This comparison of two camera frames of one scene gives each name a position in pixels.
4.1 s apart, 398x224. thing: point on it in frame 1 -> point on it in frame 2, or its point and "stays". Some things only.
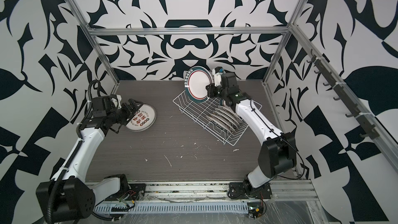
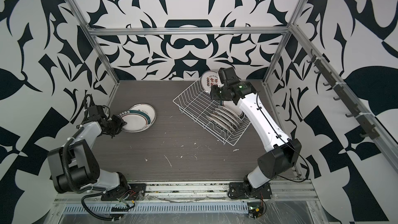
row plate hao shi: [221, 122] stays
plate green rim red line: [196, 79] -> [140, 118]
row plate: [226, 116] stays
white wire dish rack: [225, 124] stays
